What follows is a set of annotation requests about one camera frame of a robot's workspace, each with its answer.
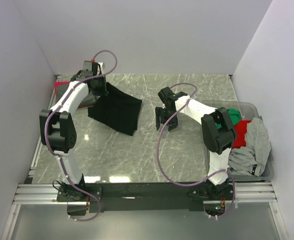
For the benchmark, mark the black base beam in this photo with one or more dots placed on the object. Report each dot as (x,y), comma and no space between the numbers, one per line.
(145,196)

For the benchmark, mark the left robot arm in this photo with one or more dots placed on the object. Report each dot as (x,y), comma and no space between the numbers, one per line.
(58,132)

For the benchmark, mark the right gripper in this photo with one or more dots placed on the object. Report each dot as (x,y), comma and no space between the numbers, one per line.
(159,112)

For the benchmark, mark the red t-shirt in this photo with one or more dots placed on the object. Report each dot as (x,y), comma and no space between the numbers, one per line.
(241,130)

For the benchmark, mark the folded gray t-shirt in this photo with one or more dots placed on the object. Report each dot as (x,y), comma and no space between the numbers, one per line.
(87,100)

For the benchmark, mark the green t-shirt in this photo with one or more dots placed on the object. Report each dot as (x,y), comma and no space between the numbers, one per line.
(235,116)

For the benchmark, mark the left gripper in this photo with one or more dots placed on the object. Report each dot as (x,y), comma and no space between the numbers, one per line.
(103,91)

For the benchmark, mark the aluminium rail frame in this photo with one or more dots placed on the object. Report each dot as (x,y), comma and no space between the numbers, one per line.
(106,156)

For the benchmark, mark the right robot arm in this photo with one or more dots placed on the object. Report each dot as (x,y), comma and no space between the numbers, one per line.
(218,133)

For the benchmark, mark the black t-shirt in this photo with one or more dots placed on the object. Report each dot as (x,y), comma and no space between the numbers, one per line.
(117,110)

